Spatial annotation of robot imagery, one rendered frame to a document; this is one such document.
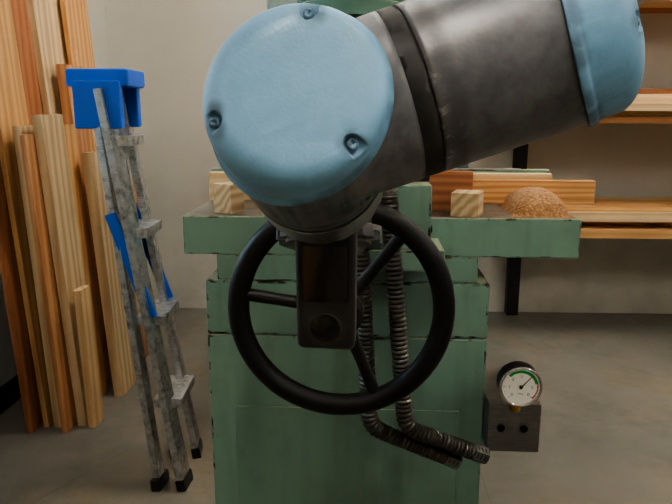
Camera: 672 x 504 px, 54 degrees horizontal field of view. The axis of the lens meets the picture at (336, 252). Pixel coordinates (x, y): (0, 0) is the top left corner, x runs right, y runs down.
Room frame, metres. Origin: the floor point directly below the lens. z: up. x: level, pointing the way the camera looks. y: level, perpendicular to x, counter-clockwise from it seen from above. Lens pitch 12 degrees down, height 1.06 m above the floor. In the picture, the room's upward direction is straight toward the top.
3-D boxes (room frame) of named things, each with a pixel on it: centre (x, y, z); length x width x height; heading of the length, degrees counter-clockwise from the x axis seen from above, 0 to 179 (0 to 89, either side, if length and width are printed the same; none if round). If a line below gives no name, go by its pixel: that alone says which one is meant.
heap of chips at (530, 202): (1.04, -0.32, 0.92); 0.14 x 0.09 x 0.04; 177
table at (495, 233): (1.03, -0.07, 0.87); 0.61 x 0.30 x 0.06; 87
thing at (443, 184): (1.05, -0.11, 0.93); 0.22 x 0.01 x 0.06; 87
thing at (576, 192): (1.13, -0.17, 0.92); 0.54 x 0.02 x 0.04; 87
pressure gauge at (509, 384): (0.92, -0.27, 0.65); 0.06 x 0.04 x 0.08; 87
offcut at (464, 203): (1.00, -0.20, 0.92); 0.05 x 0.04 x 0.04; 159
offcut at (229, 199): (1.03, 0.17, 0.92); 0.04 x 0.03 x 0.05; 59
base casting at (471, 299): (1.26, -0.03, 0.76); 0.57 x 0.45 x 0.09; 177
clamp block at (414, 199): (0.95, -0.06, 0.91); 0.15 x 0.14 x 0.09; 87
